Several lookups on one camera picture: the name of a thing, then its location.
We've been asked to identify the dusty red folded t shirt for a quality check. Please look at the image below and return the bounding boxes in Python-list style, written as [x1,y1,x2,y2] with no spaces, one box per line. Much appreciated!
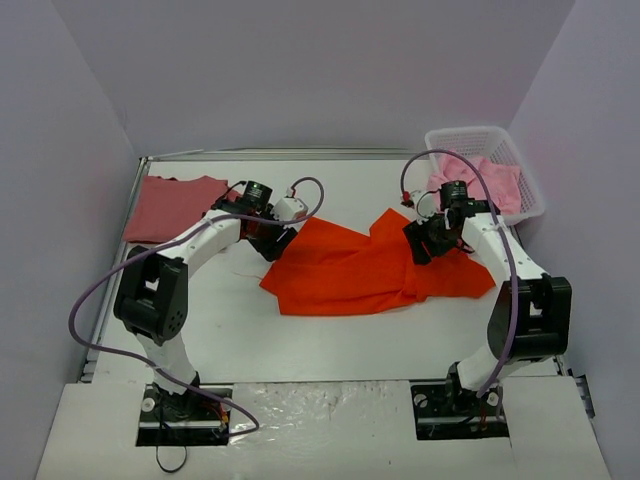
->
[123,176,229,244]

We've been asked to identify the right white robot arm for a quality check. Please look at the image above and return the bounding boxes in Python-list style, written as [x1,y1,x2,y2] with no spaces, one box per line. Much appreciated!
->
[402,181,572,413]

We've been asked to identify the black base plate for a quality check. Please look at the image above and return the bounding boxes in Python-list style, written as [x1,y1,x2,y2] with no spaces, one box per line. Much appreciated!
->
[136,384,231,447]
[410,380,509,441]

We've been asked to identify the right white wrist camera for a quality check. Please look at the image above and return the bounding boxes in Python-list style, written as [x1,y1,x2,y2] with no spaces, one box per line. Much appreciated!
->
[411,190,439,223]

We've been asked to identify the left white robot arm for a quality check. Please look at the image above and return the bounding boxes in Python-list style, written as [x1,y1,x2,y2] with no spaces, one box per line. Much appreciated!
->
[114,181,308,418]

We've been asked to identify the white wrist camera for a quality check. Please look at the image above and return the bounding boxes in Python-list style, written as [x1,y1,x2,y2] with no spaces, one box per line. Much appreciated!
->
[411,190,439,223]
[272,197,308,221]

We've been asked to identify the light pink t shirt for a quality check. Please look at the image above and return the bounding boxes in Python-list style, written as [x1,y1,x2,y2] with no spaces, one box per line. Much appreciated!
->
[426,149,523,216]

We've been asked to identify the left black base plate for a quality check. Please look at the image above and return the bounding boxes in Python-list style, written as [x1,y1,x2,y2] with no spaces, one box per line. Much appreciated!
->
[136,384,231,447]

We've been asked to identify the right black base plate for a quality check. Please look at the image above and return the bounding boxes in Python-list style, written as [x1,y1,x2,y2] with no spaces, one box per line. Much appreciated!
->
[410,380,509,441]

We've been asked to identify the thin black cable loop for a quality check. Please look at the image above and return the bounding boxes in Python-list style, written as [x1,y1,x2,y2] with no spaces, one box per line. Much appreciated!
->
[154,414,189,473]

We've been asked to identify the orange t shirt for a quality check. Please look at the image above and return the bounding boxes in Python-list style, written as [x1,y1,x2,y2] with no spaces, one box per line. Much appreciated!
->
[260,209,495,316]

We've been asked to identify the white plastic basket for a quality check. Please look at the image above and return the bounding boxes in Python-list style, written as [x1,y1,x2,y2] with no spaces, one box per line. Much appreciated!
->
[425,126,544,225]

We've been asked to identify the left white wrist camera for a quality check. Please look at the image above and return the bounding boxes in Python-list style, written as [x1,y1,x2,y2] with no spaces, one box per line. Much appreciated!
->
[272,197,308,221]

